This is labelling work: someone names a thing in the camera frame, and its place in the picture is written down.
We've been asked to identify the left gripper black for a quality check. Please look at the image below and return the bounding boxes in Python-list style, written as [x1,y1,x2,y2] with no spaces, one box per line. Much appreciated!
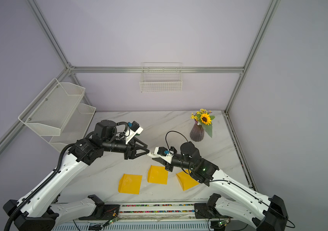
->
[103,138,150,160]

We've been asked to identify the white glue stick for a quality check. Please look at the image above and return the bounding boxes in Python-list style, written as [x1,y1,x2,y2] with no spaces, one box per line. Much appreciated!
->
[147,152,156,158]

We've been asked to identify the yellow envelope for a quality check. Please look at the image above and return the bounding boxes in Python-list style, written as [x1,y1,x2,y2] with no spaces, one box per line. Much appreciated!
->
[147,166,168,185]
[118,174,142,194]
[176,172,199,191]

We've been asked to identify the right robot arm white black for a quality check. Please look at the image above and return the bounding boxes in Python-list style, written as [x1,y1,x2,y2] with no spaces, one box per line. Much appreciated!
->
[148,141,288,231]

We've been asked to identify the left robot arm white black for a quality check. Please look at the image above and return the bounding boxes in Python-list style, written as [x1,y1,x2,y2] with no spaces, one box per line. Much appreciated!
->
[3,120,149,231]

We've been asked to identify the dark purple vase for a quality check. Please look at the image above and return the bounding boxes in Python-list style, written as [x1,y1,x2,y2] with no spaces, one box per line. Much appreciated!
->
[190,122,205,142]

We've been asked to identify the sunflower bouquet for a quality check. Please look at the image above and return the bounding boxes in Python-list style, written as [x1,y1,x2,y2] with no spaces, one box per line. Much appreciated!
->
[191,109,215,138]

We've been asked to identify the lower white mesh shelf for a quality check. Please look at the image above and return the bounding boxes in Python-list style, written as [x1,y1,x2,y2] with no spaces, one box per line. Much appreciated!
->
[41,104,96,152]

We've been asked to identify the white mesh shelf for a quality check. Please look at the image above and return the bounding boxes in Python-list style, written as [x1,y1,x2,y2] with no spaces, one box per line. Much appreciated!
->
[41,104,96,152]
[18,79,85,136]

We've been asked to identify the upper white mesh shelf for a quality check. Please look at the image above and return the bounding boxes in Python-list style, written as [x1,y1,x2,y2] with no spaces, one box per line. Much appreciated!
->
[18,79,85,136]

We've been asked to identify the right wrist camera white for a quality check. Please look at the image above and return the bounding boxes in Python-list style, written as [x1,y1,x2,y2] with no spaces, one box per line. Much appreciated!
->
[153,147,173,159]

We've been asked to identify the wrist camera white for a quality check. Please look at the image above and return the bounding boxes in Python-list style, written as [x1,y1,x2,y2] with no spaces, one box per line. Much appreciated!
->
[125,121,143,144]
[153,147,173,159]

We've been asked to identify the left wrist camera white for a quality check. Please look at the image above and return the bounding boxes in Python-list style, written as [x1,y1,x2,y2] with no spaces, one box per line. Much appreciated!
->
[125,121,143,144]

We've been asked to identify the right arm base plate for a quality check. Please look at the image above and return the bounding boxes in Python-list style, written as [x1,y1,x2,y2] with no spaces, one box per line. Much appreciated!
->
[194,193,231,219]

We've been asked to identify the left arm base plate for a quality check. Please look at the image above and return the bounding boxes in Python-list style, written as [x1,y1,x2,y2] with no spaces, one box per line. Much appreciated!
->
[79,194,120,220]

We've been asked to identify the white wire wall basket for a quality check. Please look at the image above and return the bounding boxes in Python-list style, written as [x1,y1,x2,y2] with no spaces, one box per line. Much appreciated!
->
[140,62,183,93]

